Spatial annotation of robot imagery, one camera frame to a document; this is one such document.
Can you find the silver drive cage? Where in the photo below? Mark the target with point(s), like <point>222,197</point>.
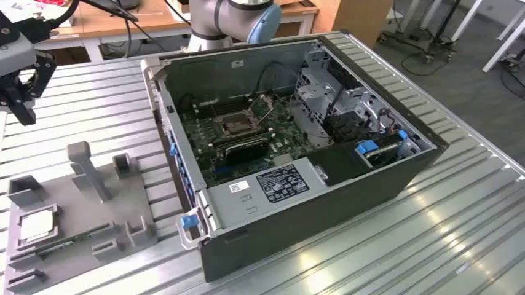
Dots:
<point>312,92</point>

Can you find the CPU socket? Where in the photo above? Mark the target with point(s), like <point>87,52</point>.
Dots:
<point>238,126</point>

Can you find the black round object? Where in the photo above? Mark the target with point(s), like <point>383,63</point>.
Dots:
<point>129,3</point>

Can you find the small blue clip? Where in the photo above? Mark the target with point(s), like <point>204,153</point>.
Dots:
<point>403,134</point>

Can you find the green RAM stick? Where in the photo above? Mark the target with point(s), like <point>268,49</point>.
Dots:
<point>62,244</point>

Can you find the black wheeled equipment stand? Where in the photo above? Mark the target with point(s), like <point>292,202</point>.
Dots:
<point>441,43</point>

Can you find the silver CPU chip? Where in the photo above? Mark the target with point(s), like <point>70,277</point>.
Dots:
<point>38,225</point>

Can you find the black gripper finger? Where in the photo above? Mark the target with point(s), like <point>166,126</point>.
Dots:
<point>23,110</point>

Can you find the green motherboard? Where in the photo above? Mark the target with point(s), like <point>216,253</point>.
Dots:
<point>284,123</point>

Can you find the blue case latch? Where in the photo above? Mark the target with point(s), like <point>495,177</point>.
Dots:
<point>187,222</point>

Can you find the gray parts rack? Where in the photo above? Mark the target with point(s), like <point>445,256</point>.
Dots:
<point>82,215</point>

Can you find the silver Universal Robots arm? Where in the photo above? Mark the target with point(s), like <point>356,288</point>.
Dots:
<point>213,18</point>

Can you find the wooden desk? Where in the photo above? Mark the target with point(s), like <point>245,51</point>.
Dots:
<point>102,26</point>

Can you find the white table frame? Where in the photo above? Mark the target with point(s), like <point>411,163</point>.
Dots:
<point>489,65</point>

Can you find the gray wrist camera box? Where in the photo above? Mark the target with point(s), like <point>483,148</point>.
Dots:
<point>17,58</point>

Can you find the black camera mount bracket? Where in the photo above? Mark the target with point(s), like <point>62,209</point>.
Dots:
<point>25,30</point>

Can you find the open black PC case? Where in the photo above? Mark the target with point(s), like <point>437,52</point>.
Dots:
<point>288,246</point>

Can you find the black RAM slot row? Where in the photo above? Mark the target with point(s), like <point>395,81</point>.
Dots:
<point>224,106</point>
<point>230,143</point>

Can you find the metal locking lever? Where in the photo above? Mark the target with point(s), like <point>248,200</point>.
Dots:
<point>213,111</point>
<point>268,116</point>

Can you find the wooden cabinet panel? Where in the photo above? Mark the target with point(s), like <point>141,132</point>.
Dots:
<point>357,18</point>

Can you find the gray power supply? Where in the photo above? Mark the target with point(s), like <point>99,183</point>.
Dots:
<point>234,209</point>

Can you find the black disk bay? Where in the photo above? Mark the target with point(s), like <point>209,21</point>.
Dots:
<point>345,126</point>

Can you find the blue disk carrier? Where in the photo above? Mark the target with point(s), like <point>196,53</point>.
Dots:
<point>367,147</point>

